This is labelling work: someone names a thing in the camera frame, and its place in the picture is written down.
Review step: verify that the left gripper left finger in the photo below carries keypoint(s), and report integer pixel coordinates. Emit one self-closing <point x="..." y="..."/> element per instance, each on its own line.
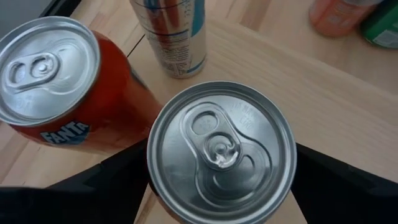
<point x="77" y="202"/>

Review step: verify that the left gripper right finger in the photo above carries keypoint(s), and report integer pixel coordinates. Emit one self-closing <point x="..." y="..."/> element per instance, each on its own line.
<point x="357" y="202"/>

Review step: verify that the red Fanta can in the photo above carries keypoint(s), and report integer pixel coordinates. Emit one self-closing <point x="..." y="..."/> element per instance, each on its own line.
<point x="115" y="102"/>

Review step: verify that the silver grey beverage can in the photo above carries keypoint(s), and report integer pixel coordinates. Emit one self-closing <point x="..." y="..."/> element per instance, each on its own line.
<point x="217" y="149"/>

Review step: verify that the dark green beverage can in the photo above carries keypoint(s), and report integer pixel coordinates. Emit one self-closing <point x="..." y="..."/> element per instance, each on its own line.
<point x="384" y="28"/>

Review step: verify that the orange-red beverage can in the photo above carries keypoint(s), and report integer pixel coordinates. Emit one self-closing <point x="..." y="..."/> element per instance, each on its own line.
<point x="335" y="18"/>

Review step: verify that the blue silver slim can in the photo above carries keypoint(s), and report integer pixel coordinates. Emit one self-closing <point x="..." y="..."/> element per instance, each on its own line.
<point x="174" y="37"/>

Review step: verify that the clear acrylic tray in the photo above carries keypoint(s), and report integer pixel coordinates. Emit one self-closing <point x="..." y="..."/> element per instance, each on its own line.
<point x="295" y="93"/>

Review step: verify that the black metal rig frame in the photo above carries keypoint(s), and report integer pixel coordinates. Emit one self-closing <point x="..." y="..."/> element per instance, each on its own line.
<point x="62" y="6"/>

